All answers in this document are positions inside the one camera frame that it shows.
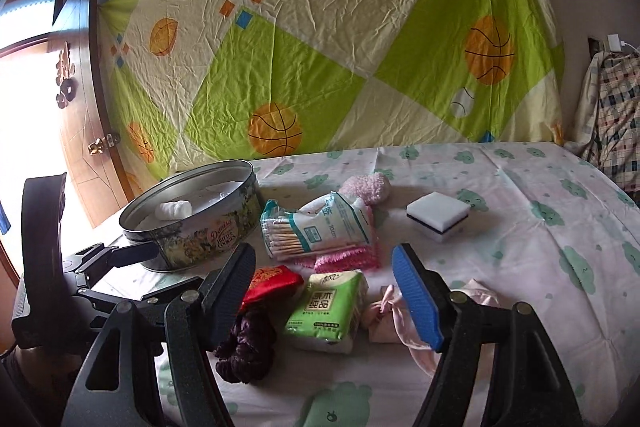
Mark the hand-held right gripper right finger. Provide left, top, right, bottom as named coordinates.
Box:
left=391, top=243, right=583, bottom=427

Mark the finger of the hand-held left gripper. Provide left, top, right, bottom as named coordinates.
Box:
left=75, top=241, right=163, bottom=280
left=90, top=276, right=207, bottom=309

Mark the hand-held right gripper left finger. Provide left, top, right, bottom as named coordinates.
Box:
left=60, top=243, right=257, bottom=427

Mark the pale pink cloth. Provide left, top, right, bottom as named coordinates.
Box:
left=367, top=279, right=501, bottom=378

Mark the red embroidered pouch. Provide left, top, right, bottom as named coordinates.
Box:
left=241, top=265, right=305, bottom=313

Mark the round printed cookie tin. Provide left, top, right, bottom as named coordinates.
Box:
left=118, top=159, right=264, bottom=273

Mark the white fluffy sock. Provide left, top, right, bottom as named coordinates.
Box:
left=156, top=201, right=193, bottom=220

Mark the cotton swab bag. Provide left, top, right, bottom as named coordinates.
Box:
left=260, top=191, right=375, bottom=264

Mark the person's left forearm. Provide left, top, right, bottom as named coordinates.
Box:
left=0, top=344, right=93, bottom=427

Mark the dark purple scrunchie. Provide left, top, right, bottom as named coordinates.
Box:
left=214, top=307, right=277, bottom=384

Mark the hot pink microfiber cloth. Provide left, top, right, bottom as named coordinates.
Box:
left=292, top=242, right=382, bottom=273

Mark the green tissue pack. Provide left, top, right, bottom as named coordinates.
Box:
left=282, top=270, right=370, bottom=353

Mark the white sponge block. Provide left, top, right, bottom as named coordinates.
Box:
left=406, top=191, right=472, bottom=244

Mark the pink fluffy plush ball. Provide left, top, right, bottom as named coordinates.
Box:
left=339, top=172, right=392, bottom=208

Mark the cloud print bed sheet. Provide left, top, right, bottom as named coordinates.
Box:
left=107, top=142, right=640, bottom=427

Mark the wooden door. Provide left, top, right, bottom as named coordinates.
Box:
left=47, top=0, right=128, bottom=228

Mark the hanging door ornament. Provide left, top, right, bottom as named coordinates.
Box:
left=54, top=49, right=78, bottom=109

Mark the green sports print sheet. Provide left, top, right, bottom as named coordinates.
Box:
left=97, top=0, right=566, bottom=180

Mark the plaid cloth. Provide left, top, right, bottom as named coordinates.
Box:
left=570, top=52, right=640, bottom=195

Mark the brass door handle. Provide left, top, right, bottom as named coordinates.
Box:
left=89, top=133, right=121, bottom=155

